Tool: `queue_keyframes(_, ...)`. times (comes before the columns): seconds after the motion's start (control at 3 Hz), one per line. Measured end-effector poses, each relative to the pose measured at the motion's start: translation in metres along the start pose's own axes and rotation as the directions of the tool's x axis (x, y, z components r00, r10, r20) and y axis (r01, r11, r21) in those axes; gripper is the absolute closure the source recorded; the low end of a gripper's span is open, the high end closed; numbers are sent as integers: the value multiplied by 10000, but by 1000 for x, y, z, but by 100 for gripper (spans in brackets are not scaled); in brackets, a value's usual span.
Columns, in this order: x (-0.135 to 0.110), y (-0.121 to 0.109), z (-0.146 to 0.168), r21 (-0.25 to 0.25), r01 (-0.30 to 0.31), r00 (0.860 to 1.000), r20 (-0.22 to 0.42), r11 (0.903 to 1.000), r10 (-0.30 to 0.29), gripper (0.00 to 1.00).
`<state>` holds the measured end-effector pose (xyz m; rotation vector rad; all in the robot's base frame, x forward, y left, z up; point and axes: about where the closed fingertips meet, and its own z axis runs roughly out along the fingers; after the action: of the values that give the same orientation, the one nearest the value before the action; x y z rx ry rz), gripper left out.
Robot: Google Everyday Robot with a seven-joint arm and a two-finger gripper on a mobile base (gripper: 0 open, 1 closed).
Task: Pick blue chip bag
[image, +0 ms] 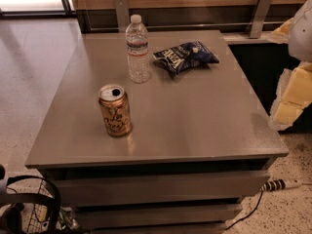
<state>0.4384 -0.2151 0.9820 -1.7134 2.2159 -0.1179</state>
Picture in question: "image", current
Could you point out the right metal wall bracket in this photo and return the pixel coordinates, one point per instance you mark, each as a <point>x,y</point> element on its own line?
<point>260,12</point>

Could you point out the left metal wall bracket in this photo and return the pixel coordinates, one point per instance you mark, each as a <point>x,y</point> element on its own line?
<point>122,14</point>

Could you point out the black wire basket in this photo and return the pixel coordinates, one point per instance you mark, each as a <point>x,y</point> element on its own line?
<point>40,221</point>

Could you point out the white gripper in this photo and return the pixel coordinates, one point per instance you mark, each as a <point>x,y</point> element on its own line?
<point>302,38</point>

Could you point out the grey drawer cabinet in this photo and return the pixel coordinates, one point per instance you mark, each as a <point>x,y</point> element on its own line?
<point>200,141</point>

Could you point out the metal wall bracket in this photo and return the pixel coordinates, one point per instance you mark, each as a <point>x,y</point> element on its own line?
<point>122,14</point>
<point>260,12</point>

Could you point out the white power strip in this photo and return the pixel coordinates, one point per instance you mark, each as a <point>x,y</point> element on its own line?
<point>281,184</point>

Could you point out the gold LaCroix soda can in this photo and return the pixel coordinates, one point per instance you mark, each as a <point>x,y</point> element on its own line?
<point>115,109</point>

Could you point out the blue chip bag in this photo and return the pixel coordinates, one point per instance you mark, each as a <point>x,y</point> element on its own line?
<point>187,55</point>

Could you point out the clear plastic water bottle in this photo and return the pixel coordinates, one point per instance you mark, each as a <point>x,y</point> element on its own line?
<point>137,50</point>

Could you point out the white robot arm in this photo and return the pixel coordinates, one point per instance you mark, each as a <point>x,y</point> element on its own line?
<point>297,32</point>

